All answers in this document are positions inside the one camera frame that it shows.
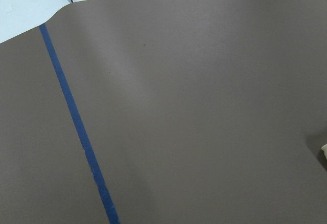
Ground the cream long-sleeve printed t-shirt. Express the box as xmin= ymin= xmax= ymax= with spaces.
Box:
xmin=321 ymin=144 xmax=327 ymax=159

